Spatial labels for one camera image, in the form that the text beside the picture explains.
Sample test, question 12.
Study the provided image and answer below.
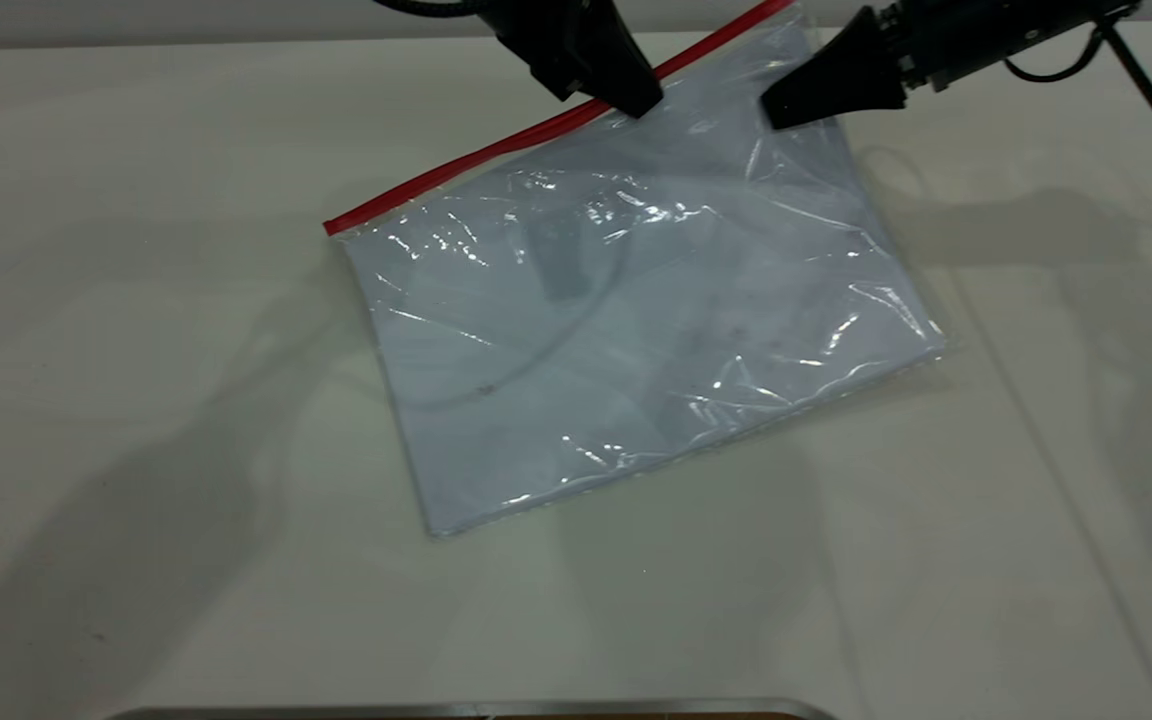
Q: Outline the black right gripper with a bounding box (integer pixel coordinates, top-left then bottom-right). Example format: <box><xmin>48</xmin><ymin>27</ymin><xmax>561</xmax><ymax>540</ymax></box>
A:
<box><xmin>759</xmin><ymin>0</ymin><xmax>1037</xmax><ymax>131</ymax></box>

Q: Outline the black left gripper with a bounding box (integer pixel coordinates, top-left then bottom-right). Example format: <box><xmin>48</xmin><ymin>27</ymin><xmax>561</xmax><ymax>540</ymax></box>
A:
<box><xmin>481</xmin><ymin>0</ymin><xmax>664</xmax><ymax>120</ymax></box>

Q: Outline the transparent zip bag red zipper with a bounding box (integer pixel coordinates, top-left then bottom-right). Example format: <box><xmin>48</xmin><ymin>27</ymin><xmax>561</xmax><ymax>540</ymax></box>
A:
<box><xmin>323</xmin><ymin>0</ymin><xmax>947</xmax><ymax>538</ymax></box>

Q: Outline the metal frame edge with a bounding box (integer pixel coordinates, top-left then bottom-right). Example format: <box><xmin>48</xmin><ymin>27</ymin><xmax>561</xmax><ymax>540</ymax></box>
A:
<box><xmin>106</xmin><ymin>698</ymin><xmax>842</xmax><ymax>720</ymax></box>

